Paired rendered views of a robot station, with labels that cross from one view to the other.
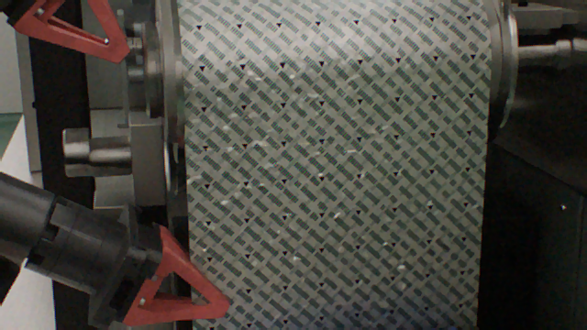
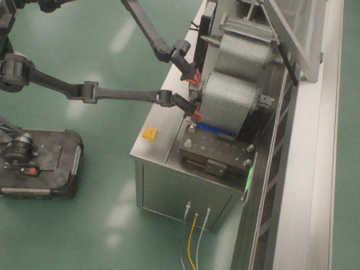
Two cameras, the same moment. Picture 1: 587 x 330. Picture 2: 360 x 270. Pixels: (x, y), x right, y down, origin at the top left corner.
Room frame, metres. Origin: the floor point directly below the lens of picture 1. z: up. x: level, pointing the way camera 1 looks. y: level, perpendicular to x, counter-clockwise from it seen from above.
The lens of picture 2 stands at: (-0.41, -0.20, 2.44)
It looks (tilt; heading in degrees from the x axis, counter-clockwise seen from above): 56 degrees down; 19
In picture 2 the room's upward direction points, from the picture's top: 11 degrees clockwise
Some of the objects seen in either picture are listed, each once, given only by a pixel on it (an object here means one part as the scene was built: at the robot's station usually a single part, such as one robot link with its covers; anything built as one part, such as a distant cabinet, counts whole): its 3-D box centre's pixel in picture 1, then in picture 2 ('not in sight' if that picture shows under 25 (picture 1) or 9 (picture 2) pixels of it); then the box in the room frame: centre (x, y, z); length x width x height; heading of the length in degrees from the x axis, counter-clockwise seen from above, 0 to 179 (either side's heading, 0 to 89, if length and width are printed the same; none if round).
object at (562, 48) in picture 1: (518, 54); (261, 104); (0.71, -0.20, 1.25); 0.07 x 0.04 x 0.04; 100
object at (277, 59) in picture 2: not in sight; (275, 58); (0.96, -0.16, 1.33); 0.07 x 0.07 x 0.07; 10
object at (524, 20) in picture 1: (529, 13); (265, 100); (0.71, -0.21, 1.28); 0.06 x 0.05 x 0.02; 100
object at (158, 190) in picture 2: not in sight; (223, 76); (1.59, 0.20, 0.43); 2.52 x 0.64 x 0.86; 10
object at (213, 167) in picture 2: not in sight; (215, 168); (0.42, -0.14, 0.96); 0.10 x 0.03 x 0.11; 100
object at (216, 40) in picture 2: not in sight; (216, 41); (0.90, 0.15, 1.33); 0.06 x 0.06 x 0.06; 10
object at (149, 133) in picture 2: not in sight; (149, 133); (0.46, 0.29, 0.91); 0.07 x 0.07 x 0.02; 10
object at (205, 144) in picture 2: not in sight; (217, 150); (0.51, -0.11, 1.00); 0.40 x 0.16 x 0.06; 100
